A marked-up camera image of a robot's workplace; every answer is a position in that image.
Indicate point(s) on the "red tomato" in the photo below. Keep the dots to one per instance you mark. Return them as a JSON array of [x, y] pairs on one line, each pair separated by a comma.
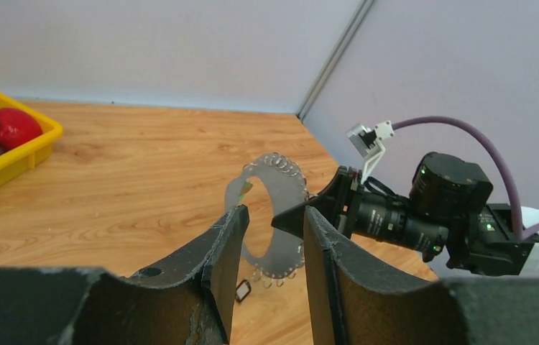
[[17, 127]]

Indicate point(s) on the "yellow plastic basket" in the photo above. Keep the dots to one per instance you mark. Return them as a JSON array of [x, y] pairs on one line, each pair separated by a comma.
[[28, 156]]

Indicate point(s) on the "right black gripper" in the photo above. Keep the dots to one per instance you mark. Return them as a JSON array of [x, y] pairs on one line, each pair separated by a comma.
[[337, 203]]

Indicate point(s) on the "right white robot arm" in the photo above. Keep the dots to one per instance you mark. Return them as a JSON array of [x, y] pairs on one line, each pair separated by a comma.
[[446, 218]]

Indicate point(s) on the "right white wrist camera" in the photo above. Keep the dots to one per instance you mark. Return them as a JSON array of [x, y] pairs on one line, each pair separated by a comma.
[[368, 142]]

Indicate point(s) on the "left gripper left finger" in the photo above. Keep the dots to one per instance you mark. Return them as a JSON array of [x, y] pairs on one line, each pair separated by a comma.
[[185, 298]]

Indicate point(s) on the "large keyring with small rings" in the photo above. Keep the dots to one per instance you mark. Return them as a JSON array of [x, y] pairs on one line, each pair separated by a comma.
[[286, 187]]

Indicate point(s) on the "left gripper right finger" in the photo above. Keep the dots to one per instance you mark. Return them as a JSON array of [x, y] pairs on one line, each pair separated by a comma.
[[356, 298]]

